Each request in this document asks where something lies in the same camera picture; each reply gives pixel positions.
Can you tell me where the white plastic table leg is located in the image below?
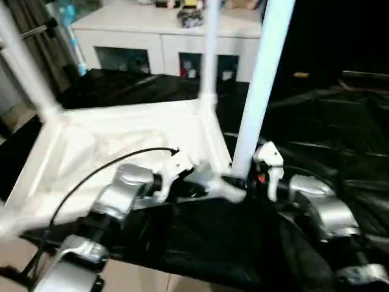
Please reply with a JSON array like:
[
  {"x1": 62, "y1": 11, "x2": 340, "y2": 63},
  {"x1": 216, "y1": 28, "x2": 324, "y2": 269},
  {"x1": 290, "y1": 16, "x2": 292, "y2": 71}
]
[
  {"x1": 198, "y1": 0, "x2": 220, "y2": 108},
  {"x1": 232, "y1": 0, "x2": 298, "y2": 181},
  {"x1": 0, "y1": 5, "x2": 65, "y2": 123}
]

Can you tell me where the white plastic table top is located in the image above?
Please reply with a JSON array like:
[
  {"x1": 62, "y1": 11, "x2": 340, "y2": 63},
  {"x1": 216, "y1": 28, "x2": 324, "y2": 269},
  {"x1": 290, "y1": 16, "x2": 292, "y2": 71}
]
[{"x1": 0, "y1": 96, "x2": 247, "y2": 235}]

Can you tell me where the black plastic mat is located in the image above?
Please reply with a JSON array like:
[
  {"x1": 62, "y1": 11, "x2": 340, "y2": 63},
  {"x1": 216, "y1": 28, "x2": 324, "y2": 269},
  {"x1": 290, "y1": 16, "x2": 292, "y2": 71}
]
[{"x1": 0, "y1": 68, "x2": 389, "y2": 292}]

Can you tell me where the grey flat bar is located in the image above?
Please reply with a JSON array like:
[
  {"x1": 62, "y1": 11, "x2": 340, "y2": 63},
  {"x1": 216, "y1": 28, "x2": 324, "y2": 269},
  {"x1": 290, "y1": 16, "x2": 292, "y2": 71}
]
[{"x1": 341, "y1": 69, "x2": 389, "y2": 77}]

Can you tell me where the white sideboard cabinet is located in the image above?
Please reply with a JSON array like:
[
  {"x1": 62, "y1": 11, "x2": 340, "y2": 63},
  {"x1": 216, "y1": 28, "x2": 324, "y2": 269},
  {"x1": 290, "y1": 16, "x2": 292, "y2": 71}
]
[{"x1": 71, "y1": 4, "x2": 266, "y2": 82}]

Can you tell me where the clear bag of dark items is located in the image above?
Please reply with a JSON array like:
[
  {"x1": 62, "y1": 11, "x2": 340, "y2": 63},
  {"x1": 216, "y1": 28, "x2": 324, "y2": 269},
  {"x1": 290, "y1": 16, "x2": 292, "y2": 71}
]
[{"x1": 176, "y1": 8, "x2": 204, "y2": 29}]

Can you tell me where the grey brown curtain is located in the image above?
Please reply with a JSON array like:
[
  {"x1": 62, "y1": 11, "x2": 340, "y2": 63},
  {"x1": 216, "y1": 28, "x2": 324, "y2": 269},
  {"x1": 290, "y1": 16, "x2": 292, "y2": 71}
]
[{"x1": 11, "y1": 0, "x2": 77, "y2": 92}]

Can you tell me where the grey metal pole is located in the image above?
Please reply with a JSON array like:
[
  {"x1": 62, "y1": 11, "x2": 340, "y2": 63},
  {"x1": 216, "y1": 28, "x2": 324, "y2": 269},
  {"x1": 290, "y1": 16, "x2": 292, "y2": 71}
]
[{"x1": 19, "y1": 17, "x2": 59, "y2": 40}]

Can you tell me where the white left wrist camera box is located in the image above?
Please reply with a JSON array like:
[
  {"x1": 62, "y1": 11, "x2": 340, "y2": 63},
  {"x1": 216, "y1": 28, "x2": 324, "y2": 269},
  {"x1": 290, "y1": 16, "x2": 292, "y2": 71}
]
[{"x1": 157, "y1": 150, "x2": 196, "y2": 204}]

